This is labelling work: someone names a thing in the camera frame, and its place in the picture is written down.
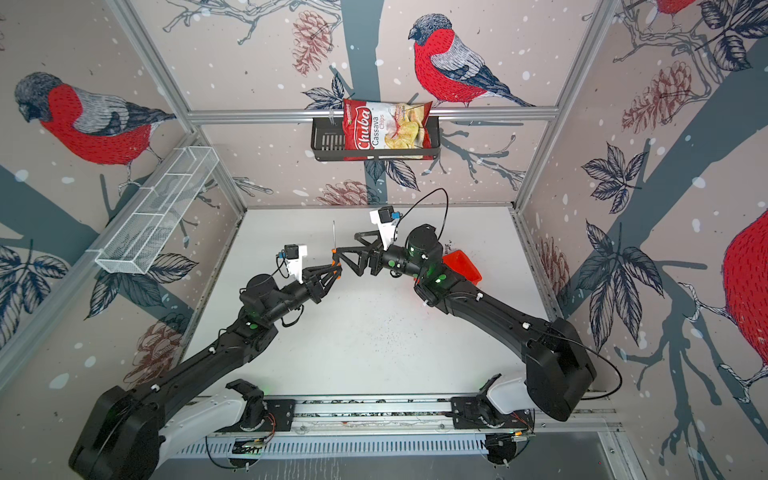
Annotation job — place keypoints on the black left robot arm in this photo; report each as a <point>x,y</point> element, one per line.
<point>130,433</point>

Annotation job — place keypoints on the red plastic bin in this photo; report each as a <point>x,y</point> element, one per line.
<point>460,263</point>

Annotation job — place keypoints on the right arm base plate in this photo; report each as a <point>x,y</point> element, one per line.
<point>489,408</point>

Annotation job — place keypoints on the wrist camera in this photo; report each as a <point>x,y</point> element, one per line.
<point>289,261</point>
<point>386,219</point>

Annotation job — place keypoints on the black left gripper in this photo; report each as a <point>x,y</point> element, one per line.
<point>314,286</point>

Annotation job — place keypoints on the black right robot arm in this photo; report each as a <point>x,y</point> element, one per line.
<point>558,368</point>

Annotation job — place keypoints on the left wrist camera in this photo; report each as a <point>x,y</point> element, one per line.
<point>289,261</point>

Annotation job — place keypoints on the white wire mesh shelf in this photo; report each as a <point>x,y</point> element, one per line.
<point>137,243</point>

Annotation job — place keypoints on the black wire wall basket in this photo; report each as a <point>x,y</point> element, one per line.
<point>329,142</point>

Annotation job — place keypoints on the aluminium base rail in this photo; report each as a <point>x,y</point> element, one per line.
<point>347,415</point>

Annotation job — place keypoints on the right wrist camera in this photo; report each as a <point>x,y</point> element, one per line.
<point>386,219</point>

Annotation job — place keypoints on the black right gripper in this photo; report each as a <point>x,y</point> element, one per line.
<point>380,255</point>

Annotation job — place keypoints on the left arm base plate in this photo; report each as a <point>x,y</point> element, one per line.
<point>261,413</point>

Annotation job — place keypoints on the red cassava chips bag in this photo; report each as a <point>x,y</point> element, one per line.
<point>403,124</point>

